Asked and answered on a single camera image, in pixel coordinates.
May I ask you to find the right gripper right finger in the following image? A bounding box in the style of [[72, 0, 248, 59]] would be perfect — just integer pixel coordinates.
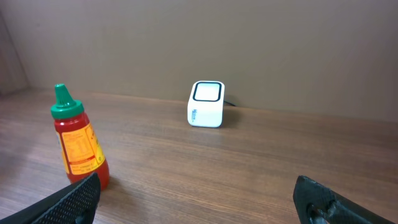
[[293, 175, 390, 224]]

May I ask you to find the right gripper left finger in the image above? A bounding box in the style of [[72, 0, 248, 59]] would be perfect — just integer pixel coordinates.
[[1, 172, 101, 224]]

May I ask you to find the red sauce bottle green cap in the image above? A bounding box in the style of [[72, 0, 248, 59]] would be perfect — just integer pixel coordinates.
[[50, 83, 110, 190]]

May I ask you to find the white barcode scanner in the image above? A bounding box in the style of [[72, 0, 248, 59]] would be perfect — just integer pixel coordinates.
[[187, 80, 224, 128]]

